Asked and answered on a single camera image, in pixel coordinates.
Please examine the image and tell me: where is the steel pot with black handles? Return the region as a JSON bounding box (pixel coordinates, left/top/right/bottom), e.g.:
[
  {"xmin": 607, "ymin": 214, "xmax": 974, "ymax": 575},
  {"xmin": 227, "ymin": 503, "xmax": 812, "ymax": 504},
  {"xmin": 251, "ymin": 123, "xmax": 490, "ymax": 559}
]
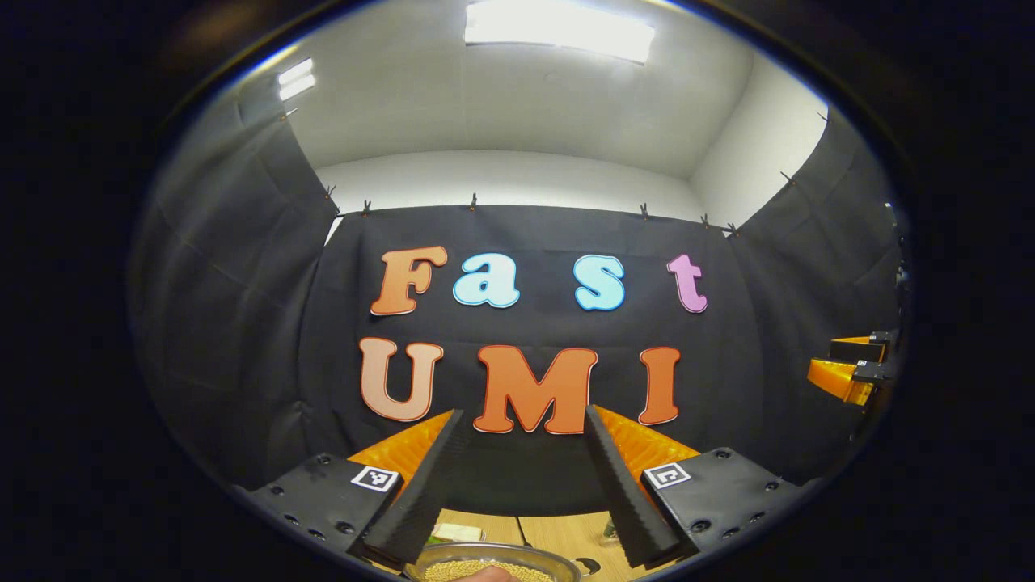
[{"xmin": 403, "ymin": 542, "xmax": 603, "ymax": 582}]

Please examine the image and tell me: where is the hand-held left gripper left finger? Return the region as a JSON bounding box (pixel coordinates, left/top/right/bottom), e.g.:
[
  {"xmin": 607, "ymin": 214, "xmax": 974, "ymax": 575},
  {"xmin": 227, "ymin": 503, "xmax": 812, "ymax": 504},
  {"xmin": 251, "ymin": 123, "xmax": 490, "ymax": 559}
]
[{"xmin": 234, "ymin": 408, "xmax": 466, "ymax": 567}]

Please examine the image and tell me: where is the pile of yellow soybeans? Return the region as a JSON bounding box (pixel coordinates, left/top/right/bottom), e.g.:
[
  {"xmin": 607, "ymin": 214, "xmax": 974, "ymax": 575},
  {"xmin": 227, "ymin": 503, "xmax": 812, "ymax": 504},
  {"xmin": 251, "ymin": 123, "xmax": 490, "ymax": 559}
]
[{"xmin": 422, "ymin": 558, "xmax": 555, "ymax": 582}]

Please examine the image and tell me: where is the small ceiling light panel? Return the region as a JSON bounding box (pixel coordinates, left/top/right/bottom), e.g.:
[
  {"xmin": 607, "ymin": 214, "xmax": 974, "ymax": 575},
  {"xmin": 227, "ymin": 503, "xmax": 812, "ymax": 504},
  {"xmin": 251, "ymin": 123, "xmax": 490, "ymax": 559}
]
[{"xmin": 277, "ymin": 57, "xmax": 316, "ymax": 102}]

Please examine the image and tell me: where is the sandwich on white plate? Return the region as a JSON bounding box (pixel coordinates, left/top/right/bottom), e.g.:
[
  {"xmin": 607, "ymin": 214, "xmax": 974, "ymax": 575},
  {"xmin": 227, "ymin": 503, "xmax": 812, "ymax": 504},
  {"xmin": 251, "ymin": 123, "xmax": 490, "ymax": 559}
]
[{"xmin": 429, "ymin": 522, "xmax": 486, "ymax": 544}]

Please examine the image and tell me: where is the large ceiling light panel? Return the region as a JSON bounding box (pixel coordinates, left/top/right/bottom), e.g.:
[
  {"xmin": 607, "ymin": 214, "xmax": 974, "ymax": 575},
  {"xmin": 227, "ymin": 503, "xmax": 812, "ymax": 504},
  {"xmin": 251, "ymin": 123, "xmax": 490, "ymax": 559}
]
[{"xmin": 463, "ymin": 0, "xmax": 656, "ymax": 65}]

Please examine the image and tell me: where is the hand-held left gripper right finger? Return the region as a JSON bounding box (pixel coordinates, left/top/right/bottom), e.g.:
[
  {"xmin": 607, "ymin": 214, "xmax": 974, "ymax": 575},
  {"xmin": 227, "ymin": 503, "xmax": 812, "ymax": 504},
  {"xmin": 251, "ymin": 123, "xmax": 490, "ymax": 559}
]
[{"xmin": 584, "ymin": 404, "xmax": 822, "ymax": 569}]

